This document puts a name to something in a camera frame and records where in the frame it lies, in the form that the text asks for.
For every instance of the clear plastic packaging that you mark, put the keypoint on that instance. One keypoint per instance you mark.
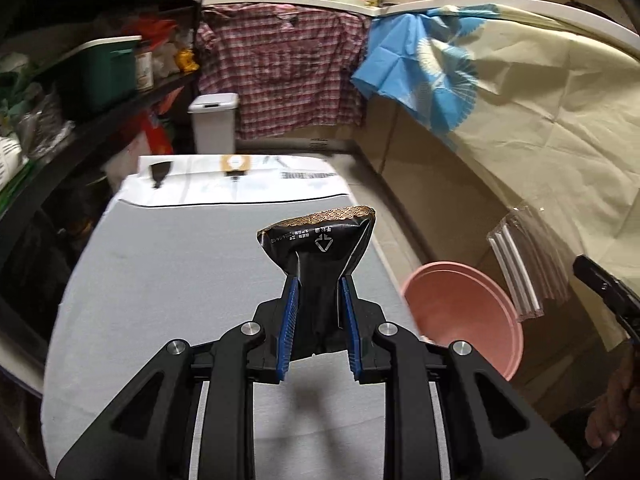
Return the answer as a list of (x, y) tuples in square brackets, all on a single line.
[(525, 265)]

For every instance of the black shelf rack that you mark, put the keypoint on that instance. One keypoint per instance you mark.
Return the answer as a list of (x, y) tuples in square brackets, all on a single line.
[(125, 105)]

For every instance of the glass jar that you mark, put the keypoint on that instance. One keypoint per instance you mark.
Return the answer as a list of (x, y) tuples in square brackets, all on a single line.
[(144, 67)]

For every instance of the white lidded bin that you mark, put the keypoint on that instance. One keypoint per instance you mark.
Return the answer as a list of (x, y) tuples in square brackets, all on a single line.
[(212, 125)]

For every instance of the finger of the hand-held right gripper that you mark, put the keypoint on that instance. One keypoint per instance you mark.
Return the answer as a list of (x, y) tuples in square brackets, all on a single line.
[(600, 280)]

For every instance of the green cooler box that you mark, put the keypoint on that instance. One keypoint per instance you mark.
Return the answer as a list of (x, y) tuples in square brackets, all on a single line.
[(105, 75)]

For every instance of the white printed paper sheet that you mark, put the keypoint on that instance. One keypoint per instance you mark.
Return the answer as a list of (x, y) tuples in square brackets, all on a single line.
[(200, 180)]

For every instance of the plaid shirt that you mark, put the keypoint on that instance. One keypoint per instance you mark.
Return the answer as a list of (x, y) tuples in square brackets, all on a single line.
[(280, 75)]

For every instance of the cream cloth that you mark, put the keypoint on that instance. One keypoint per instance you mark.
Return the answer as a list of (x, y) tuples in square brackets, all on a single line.
[(550, 135)]

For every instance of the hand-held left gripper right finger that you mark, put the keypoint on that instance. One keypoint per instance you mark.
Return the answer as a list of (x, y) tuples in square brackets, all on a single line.
[(350, 330)]

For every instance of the black foil packet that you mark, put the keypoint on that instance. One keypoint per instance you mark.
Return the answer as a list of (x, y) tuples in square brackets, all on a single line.
[(320, 260)]

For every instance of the pink plastic basin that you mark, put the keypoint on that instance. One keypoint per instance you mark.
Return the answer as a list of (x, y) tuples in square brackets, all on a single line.
[(460, 310)]

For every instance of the person's right hand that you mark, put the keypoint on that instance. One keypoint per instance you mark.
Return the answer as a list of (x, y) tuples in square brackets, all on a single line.
[(607, 410)]

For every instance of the green and white packet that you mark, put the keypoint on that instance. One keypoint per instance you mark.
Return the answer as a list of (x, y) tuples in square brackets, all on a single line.
[(12, 165)]

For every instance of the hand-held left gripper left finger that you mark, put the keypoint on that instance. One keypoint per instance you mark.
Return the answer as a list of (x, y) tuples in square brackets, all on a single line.
[(290, 330)]

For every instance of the blue cloth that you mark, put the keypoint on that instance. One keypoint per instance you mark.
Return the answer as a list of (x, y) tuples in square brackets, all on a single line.
[(400, 60)]

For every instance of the red printed sack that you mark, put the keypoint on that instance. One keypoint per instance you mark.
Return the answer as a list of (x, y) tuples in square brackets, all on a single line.
[(152, 135)]

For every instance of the clear plastic bag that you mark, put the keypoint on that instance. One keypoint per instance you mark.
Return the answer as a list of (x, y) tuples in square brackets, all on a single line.
[(47, 122)]

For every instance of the crumpled orange bag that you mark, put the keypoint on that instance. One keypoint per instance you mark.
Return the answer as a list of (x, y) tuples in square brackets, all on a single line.
[(150, 27)]

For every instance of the yellow figurine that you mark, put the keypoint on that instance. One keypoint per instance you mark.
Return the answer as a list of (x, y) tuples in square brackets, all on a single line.
[(186, 60)]

